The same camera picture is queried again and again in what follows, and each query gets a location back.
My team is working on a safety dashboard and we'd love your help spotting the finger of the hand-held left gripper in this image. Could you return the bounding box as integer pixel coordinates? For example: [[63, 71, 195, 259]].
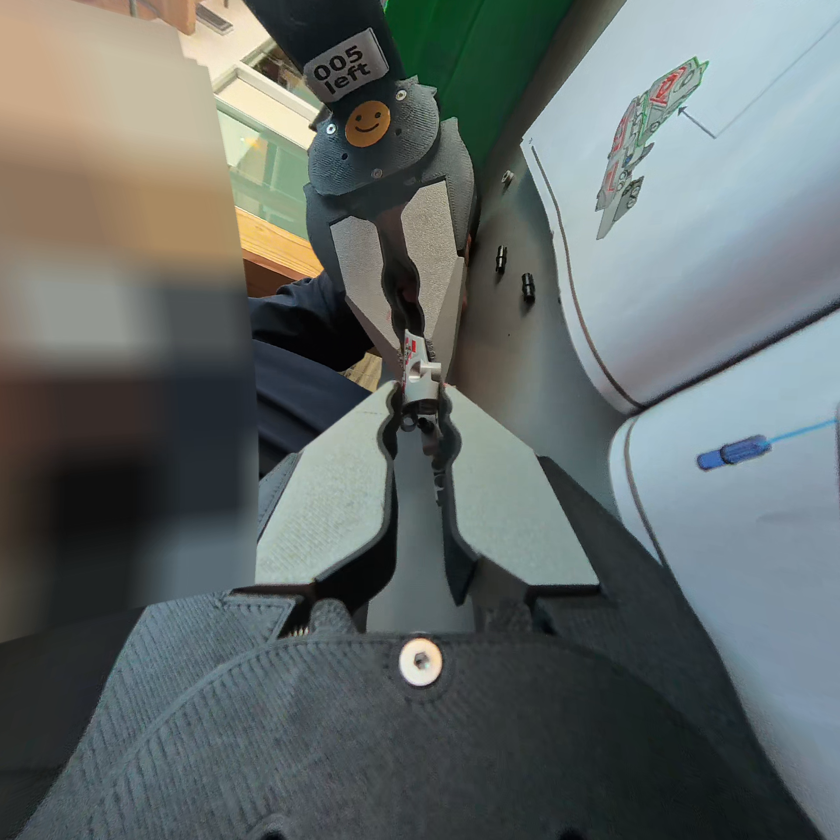
[[328, 214, 408, 361], [397, 176, 468, 385]]

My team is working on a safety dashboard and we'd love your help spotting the lego instruction booklet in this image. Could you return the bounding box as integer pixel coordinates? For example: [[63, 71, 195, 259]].
[[521, 0, 840, 840]]

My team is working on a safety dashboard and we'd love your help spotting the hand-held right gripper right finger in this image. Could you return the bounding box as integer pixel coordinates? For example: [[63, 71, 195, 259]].
[[438, 385, 602, 607]]

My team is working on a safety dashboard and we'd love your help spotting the glass railing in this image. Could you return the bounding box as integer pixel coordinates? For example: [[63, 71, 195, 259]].
[[213, 62, 322, 231]]

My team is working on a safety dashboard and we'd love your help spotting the white red printed lego assembly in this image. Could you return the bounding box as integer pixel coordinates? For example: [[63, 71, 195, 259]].
[[397, 328, 450, 437]]

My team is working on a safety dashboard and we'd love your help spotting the wooden ledge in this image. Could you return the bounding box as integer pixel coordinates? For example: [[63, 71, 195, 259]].
[[235, 209, 326, 298]]

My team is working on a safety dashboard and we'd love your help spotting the green board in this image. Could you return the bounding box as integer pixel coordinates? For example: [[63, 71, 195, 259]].
[[381, 0, 627, 175]]

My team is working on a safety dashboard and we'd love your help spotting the person's left forearm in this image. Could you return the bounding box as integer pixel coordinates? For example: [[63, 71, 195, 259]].
[[248, 272, 368, 368]]

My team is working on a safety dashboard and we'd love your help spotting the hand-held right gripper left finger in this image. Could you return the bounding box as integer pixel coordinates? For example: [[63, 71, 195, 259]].
[[253, 379, 403, 621]]

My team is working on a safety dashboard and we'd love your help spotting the person's dark clothing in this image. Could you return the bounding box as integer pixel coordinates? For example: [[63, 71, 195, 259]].
[[252, 341, 388, 476]]

